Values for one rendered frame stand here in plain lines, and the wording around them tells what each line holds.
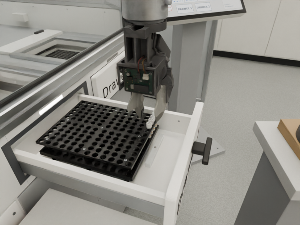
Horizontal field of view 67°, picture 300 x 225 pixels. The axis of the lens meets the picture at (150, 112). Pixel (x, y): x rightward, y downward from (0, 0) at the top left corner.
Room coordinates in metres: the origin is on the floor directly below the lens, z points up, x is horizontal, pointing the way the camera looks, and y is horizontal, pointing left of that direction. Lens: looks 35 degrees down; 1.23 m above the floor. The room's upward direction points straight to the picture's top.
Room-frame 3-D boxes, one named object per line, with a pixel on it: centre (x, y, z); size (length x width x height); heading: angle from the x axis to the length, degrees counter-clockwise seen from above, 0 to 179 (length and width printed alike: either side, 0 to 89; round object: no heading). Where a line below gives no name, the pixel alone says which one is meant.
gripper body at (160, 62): (0.39, 0.01, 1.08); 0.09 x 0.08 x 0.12; 161
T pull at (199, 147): (0.33, -0.10, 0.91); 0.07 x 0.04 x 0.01; 161
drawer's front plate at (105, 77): (0.74, 0.12, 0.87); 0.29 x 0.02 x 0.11; 161
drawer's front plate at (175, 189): (0.34, -0.08, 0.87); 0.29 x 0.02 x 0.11; 161
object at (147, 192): (0.41, 0.12, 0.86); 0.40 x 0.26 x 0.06; 71
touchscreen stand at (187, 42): (1.35, -0.25, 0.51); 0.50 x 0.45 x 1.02; 24
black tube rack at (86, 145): (0.40, 0.11, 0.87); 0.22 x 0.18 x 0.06; 71
